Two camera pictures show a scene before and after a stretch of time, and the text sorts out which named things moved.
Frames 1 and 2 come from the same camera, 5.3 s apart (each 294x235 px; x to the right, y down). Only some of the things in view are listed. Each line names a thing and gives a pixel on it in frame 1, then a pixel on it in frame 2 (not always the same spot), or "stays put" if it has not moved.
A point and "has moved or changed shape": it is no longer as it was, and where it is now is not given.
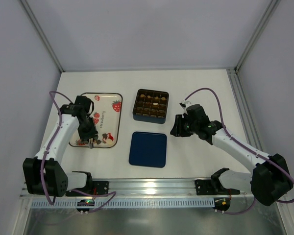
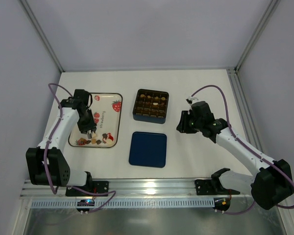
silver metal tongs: (91, 143) has moved or changed shape
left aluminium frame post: (42, 34) stays put
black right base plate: (204, 187) stays put
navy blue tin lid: (148, 149) stays put
